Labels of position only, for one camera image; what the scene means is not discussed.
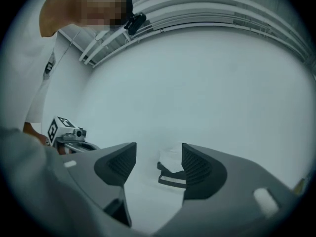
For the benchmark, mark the person's white shirt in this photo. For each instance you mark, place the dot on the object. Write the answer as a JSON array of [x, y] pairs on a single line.
[[24, 58]]

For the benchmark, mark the person's left forearm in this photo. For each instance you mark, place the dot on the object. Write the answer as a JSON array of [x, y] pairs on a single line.
[[30, 131]]

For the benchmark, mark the black metal wall shelf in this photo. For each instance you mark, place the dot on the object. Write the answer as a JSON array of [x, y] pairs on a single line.
[[170, 179]]

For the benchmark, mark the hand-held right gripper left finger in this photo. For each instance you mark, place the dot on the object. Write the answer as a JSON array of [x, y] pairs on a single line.
[[116, 167]]

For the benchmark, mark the black head camera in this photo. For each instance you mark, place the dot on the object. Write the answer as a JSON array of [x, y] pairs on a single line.
[[135, 23]]

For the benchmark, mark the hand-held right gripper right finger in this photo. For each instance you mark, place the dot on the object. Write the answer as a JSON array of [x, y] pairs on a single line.
[[202, 174]]

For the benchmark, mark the white ceiling pipes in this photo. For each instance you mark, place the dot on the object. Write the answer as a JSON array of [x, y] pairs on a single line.
[[197, 6]]

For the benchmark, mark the white toilet paper roll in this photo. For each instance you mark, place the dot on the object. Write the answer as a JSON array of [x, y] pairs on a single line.
[[170, 157]]

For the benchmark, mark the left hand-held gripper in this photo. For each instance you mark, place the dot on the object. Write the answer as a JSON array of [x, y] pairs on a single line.
[[53, 130]]

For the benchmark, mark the person's head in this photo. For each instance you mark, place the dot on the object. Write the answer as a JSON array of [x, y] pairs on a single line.
[[64, 11]]

